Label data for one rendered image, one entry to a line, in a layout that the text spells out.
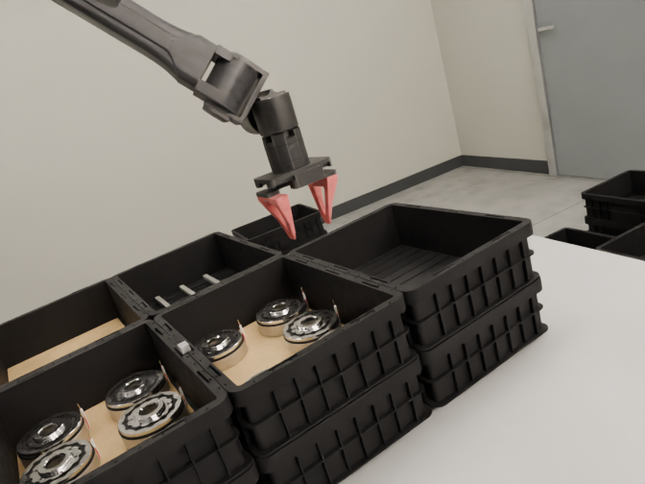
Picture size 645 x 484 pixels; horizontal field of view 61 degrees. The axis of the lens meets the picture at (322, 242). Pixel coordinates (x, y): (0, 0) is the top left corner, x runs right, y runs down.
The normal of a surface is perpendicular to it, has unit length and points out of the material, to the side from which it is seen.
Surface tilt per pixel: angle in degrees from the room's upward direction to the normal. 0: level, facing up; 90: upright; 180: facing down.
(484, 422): 0
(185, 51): 82
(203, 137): 90
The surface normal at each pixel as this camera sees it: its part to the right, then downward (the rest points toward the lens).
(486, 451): -0.27, -0.91
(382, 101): 0.41, 0.18
